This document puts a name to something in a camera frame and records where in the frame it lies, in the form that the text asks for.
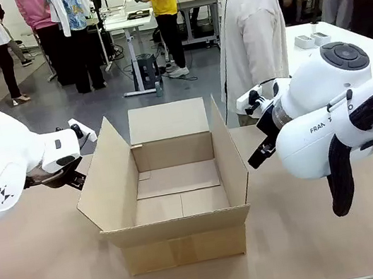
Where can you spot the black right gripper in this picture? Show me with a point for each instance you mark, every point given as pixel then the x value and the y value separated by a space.
pixel 269 125

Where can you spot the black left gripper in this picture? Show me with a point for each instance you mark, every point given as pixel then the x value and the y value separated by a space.
pixel 53 178

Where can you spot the brown cardboard box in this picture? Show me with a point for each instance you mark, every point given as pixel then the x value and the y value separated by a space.
pixel 182 244

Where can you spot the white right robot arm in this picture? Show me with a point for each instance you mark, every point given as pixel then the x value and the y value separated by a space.
pixel 322 73

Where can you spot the person in white cardigan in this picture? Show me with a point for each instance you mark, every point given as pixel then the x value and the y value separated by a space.
pixel 252 39

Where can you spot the grey drink bottle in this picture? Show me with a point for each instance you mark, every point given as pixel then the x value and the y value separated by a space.
pixel 159 89

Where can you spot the white rectangular container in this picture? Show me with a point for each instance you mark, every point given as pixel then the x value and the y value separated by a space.
pixel 322 38
pixel 303 42

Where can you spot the black plastic stool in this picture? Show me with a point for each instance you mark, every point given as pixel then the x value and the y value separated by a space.
pixel 146 71

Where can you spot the white side table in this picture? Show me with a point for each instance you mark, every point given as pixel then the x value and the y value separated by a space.
pixel 297 30

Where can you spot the person in floral shirt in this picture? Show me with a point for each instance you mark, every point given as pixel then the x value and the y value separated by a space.
pixel 80 39

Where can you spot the black office chair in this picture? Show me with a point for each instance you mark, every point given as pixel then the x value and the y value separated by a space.
pixel 22 48

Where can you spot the white standing desk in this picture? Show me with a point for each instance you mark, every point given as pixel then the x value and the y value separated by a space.
pixel 132 41

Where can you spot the person in pink top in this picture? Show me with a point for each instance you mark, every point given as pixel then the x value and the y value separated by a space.
pixel 43 34

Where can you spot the grey work desk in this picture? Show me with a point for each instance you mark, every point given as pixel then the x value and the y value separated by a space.
pixel 200 8

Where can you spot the black tray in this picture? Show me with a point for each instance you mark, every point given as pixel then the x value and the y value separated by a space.
pixel 138 14

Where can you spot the person in yellow hoodie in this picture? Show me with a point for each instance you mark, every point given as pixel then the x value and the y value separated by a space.
pixel 164 3

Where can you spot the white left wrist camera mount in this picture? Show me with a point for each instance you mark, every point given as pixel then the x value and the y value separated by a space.
pixel 87 133

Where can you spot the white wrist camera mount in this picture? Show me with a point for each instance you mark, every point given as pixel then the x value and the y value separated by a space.
pixel 249 98
pixel 87 133

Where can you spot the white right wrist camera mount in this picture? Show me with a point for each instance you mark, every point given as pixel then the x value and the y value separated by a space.
pixel 249 98

